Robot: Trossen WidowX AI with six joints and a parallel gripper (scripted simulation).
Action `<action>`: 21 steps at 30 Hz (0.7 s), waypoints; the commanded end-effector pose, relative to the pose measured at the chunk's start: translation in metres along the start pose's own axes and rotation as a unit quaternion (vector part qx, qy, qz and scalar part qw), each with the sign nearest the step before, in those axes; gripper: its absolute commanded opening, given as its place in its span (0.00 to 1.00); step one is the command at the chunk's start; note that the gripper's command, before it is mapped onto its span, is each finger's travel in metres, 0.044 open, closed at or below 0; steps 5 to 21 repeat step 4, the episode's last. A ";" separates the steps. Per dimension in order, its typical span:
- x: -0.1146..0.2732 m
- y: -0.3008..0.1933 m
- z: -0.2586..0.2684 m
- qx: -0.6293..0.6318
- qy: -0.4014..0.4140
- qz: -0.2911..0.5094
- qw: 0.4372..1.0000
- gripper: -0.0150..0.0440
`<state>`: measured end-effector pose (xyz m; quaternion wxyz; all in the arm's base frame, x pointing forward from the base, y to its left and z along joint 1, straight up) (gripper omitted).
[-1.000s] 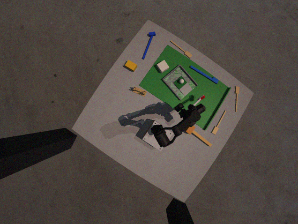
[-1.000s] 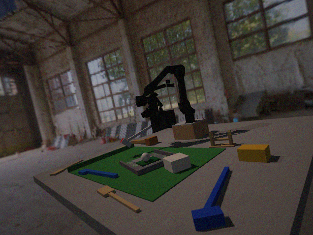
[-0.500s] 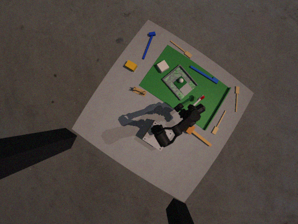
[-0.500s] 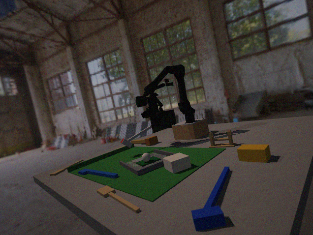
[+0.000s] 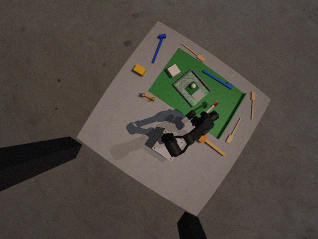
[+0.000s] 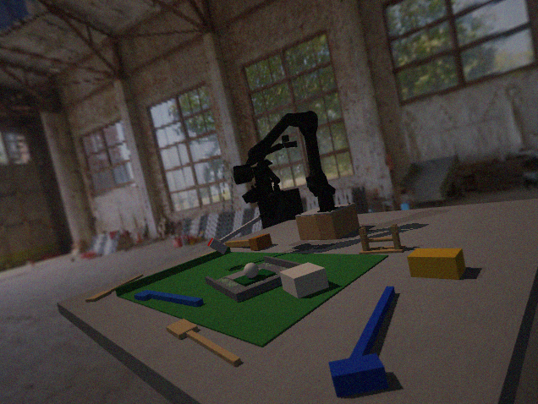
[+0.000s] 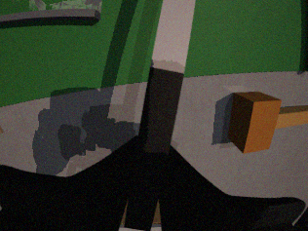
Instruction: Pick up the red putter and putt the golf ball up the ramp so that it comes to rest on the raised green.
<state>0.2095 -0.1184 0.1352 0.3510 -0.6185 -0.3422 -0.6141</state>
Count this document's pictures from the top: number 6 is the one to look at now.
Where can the green flat mat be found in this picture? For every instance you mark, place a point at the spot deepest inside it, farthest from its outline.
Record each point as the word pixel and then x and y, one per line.
pixel 263 317

